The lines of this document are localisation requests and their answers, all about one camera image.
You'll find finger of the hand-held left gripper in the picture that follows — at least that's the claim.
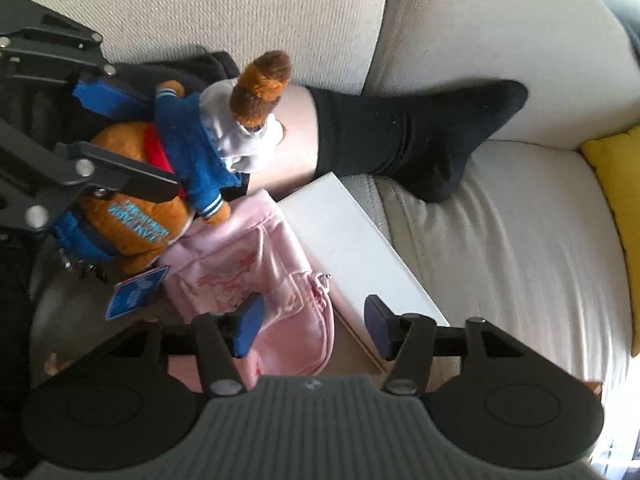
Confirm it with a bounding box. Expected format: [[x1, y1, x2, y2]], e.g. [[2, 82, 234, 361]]
[[0, 0, 153, 118], [0, 120, 182, 268]]

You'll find pink fabric pouch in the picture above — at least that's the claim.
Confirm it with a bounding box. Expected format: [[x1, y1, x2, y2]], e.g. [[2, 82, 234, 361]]
[[157, 188, 336, 377]]

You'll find yellow cushion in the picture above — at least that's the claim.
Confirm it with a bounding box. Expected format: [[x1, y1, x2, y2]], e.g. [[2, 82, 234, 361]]
[[580, 125, 640, 359]]

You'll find beige sofa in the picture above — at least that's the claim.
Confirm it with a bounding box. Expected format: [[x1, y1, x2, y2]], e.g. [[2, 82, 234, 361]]
[[0, 0, 640, 413]]

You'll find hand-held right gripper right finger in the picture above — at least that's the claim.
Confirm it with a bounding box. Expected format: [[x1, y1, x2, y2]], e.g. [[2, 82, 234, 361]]
[[363, 294, 549, 397]]

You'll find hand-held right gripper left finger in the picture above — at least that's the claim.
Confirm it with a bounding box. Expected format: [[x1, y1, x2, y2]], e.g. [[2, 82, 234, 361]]
[[92, 291, 266, 397]]

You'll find black sock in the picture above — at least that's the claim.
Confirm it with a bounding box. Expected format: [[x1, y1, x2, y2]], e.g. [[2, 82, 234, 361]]
[[304, 79, 530, 205]]

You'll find brown plush bear toy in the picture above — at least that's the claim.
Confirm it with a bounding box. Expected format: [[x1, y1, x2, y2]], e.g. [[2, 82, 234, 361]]
[[57, 50, 294, 322]]

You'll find white flat box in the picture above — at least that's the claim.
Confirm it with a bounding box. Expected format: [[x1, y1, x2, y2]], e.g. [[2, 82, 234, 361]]
[[277, 171, 451, 377]]

